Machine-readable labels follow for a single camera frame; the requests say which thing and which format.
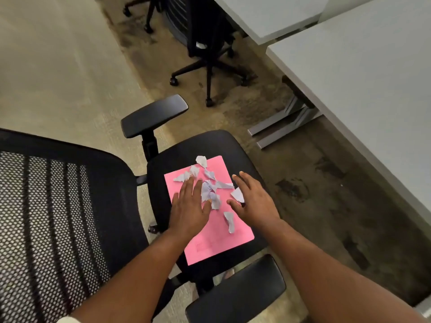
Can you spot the pink paper sheet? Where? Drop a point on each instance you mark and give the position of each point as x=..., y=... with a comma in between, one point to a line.
x=215, y=240

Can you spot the black office chair with castors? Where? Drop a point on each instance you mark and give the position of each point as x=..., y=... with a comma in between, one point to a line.
x=205, y=30

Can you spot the black chair armrest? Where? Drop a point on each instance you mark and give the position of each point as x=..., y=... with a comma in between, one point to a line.
x=239, y=296
x=153, y=115

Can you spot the black castor chair base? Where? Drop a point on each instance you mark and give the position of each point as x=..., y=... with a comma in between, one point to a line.
x=148, y=16

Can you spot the person's left middle finger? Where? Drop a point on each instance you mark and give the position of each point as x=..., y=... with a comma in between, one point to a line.
x=190, y=187

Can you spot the grey metal desk leg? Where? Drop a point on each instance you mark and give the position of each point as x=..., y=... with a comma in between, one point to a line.
x=286, y=122

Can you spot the person's left forearm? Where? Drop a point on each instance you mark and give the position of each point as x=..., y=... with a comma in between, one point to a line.
x=141, y=275

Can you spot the person's right hand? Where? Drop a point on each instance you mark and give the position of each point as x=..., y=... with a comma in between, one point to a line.
x=257, y=206

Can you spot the person's right middle finger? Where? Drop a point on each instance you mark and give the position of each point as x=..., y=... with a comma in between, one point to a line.
x=248, y=179

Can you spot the person's left hand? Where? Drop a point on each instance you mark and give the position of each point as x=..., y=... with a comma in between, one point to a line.
x=188, y=215

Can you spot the person's right forearm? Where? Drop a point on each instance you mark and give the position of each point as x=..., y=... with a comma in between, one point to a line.
x=330, y=279

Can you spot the person's left little finger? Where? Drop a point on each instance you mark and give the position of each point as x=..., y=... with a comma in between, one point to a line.
x=175, y=199

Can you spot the grey desk with thin edge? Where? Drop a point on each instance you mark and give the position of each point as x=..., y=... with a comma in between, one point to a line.
x=266, y=13

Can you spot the pile of torn paper scraps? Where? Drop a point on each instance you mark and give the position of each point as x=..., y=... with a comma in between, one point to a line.
x=210, y=195

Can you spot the person's right thumb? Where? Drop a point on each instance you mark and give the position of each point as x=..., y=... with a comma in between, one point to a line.
x=234, y=205

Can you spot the person's left thumb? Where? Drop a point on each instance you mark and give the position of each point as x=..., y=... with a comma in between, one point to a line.
x=207, y=207

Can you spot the large grey desk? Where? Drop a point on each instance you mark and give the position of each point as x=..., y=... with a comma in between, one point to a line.
x=370, y=84

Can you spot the black mesh-back office chair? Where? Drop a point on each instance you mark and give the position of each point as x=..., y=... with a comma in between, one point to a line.
x=67, y=205

